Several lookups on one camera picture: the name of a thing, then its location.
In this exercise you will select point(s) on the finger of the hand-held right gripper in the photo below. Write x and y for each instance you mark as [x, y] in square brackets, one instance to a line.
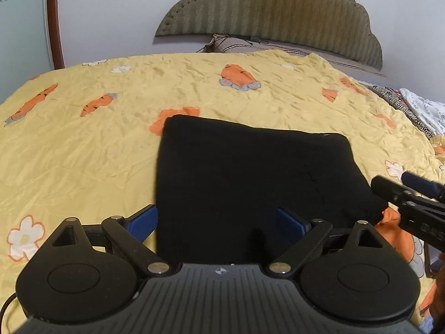
[384, 186]
[424, 184]

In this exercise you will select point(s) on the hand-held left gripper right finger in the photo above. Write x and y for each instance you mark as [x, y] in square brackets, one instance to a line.
[290, 222]

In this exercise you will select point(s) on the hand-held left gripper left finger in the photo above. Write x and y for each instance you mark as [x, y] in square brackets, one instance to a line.
[144, 224]

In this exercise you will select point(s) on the black pants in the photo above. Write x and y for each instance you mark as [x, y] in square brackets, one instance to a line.
[243, 174]

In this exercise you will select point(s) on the zebra striped cloth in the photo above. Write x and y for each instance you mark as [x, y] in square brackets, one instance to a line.
[399, 104]

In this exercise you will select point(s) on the yellow carrot print blanket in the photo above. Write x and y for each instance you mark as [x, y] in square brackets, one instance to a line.
[87, 146]

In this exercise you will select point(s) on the taupe striped pillow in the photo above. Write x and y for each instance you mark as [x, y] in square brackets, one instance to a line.
[236, 45]

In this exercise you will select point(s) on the green padded headboard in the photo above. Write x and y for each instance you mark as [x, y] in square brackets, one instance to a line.
[278, 7]

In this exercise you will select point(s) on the brown wooden frame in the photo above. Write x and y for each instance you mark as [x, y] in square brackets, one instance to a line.
[55, 21]

